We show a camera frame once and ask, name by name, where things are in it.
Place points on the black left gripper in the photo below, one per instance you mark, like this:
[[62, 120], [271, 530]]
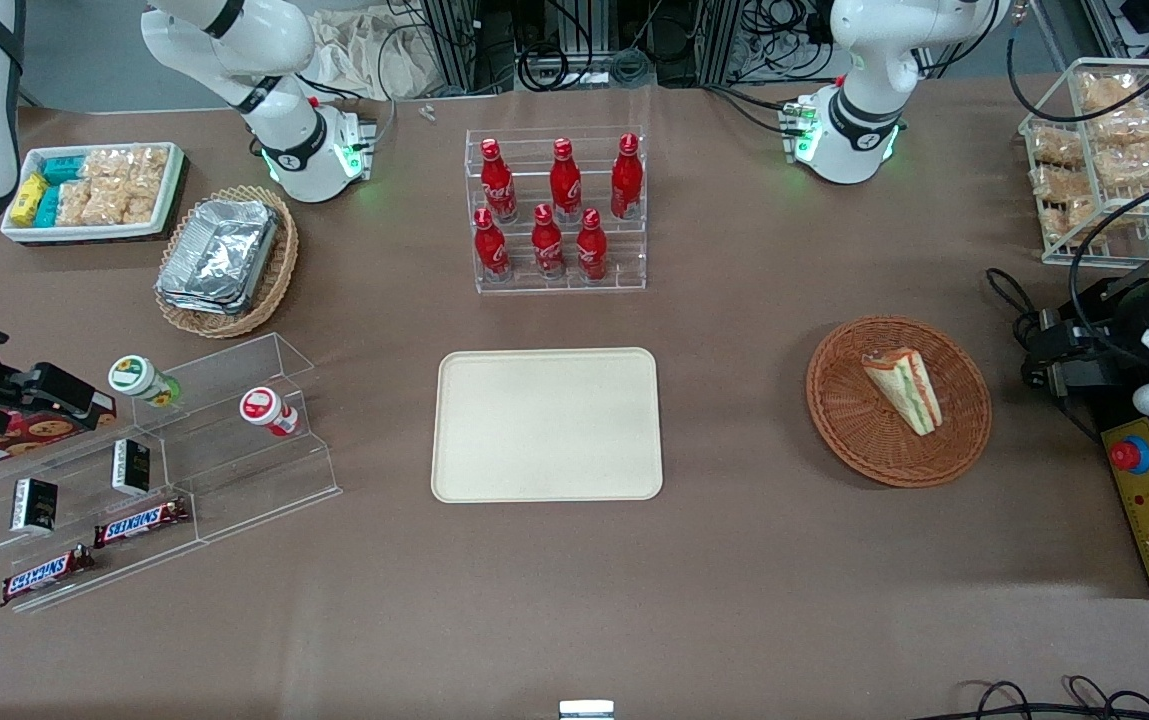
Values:
[[1106, 374]]

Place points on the triangular sandwich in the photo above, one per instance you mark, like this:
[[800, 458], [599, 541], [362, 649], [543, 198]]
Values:
[[906, 392]]

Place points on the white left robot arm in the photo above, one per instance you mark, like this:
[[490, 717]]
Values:
[[859, 120]]

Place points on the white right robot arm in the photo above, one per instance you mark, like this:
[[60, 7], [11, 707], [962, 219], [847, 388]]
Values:
[[296, 150]]

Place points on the round brown wicker basket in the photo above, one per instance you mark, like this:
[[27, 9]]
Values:
[[864, 440]]

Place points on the white rectangular snack tray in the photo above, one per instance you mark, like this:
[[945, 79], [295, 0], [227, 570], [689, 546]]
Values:
[[174, 185]]

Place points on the oval light wicker basket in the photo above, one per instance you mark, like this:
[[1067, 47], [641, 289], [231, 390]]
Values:
[[279, 270]]

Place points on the beige plastic tray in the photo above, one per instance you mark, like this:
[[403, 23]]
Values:
[[546, 425]]

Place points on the red tartan cookie box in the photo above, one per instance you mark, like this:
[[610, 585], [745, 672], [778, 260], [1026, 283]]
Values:
[[24, 437]]

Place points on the green lid yogurt cup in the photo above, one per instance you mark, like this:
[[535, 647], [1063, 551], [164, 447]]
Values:
[[139, 378]]

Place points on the small black box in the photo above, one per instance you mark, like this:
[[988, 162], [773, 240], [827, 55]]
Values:
[[131, 466], [34, 505]]

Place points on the clear bag of fried snacks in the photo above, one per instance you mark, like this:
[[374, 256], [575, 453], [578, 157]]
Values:
[[1059, 185], [1074, 222], [1139, 167], [1129, 128], [1056, 146], [1104, 90]]

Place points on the Snickers chocolate bar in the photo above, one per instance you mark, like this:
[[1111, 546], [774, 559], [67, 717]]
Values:
[[46, 576], [141, 521]]

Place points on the teal snack packet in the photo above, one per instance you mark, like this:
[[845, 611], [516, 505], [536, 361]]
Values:
[[62, 168], [47, 207]]

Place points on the clear bag of crackers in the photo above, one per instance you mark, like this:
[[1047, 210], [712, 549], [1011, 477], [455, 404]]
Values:
[[142, 208], [106, 162], [74, 203], [112, 203], [149, 165]]

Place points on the yellow snack packet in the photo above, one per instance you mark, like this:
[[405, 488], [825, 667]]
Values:
[[29, 198]]

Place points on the clear acrylic stepped display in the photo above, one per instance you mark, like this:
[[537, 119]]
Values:
[[234, 470]]

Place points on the red lid yogurt cup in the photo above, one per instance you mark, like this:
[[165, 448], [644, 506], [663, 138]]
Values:
[[264, 408]]

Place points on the stacked aluminium foil containers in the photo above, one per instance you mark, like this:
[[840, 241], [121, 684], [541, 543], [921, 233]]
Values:
[[219, 255]]

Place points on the beige crumpled cloth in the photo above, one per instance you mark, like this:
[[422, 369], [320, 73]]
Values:
[[364, 60]]

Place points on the red cola bottle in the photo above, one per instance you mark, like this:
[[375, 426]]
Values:
[[547, 248], [626, 180], [490, 250], [497, 185], [591, 250], [564, 185]]

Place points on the clear acrylic bottle rack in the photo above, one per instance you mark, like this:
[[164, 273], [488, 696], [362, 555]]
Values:
[[556, 282]]

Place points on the aluminium profile frame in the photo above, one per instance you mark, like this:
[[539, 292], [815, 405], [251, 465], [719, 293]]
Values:
[[459, 40]]

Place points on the silver metal bracket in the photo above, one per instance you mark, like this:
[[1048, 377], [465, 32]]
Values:
[[586, 710]]

